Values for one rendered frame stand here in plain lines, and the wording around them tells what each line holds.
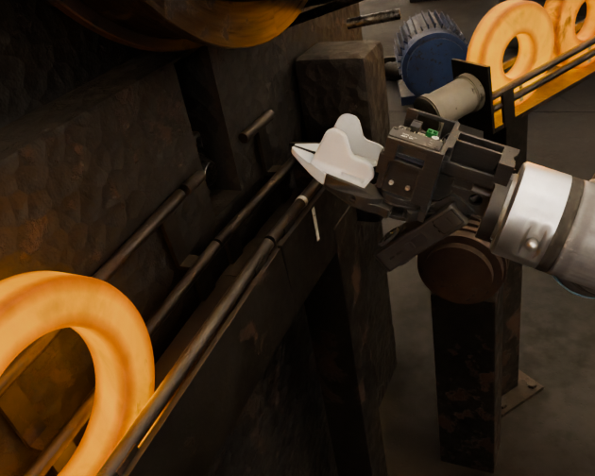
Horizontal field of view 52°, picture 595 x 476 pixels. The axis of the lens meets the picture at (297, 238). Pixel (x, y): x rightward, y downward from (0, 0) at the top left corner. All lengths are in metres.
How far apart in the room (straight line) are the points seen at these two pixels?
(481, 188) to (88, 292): 0.35
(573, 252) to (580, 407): 0.84
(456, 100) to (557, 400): 0.71
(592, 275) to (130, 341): 0.38
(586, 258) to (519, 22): 0.51
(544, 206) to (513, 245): 0.04
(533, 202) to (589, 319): 1.05
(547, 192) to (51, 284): 0.40
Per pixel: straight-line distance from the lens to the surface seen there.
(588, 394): 1.41
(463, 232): 0.89
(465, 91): 0.94
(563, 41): 1.09
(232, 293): 0.53
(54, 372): 0.52
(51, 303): 0.40
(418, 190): 0.57
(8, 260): 0.47
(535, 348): 1.49
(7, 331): 0.38
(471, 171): 0.57
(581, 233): 0.56
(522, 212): 0.56
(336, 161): 0.60
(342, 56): 0.78
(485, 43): 0.96
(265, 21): 0.56
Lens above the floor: 1.01
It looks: 31 degrees down
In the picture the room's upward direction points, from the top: 11 degrees counter-clockwise
